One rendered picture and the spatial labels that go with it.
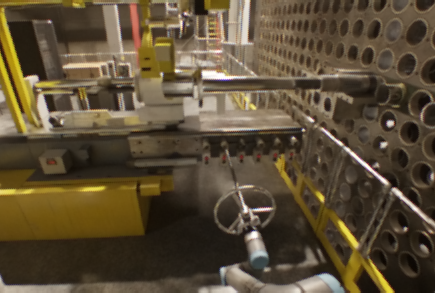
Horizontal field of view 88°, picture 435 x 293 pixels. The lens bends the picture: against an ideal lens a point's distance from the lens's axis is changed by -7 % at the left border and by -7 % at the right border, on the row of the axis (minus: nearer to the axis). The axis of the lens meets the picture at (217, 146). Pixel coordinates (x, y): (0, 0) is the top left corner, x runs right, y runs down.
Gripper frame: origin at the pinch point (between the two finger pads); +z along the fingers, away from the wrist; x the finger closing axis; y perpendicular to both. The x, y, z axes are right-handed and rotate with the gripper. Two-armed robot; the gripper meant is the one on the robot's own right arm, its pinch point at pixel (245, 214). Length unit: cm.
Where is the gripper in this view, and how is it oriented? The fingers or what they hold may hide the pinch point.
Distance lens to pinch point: 150.8
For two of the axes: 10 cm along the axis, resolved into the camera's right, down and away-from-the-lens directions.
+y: 4.7, 7.5, 4.6
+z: -1.1, -4.6, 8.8
